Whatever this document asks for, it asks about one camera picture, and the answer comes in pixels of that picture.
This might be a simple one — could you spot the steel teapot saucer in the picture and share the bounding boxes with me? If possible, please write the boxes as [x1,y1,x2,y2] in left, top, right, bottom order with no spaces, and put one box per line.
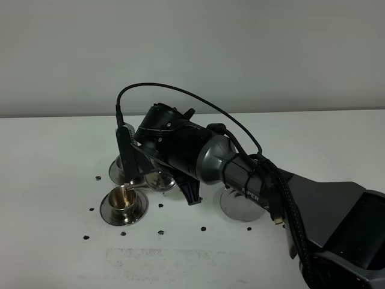
[220,188,265,223]

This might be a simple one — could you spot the far steel saucer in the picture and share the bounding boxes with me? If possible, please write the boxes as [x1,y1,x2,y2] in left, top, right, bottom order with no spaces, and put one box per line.
[108,156,143,185]

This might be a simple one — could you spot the stainless steel teapot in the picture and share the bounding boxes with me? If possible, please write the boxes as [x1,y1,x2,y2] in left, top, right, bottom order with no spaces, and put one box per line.
[123,166,176,193]

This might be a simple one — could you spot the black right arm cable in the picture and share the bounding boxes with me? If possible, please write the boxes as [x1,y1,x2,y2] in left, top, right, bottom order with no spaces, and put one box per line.
[115,83,316,289]

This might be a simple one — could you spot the near stainless steel teacup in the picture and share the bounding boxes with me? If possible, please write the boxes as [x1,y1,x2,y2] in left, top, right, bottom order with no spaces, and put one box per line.
[108,185,138,213]

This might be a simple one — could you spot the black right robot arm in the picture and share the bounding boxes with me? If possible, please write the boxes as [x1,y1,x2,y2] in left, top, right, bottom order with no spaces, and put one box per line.
[134,104,384,288]

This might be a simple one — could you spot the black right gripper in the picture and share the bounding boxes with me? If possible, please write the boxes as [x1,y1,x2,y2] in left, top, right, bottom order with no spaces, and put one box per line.
[134,103,211,205]

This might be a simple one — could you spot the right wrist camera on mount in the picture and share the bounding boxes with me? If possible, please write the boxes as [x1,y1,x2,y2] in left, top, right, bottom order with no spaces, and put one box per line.
[115,122,169,178]

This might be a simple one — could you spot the near steel saucer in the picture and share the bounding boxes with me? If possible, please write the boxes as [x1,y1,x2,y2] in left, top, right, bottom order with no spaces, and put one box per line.
[99,190,149,226]

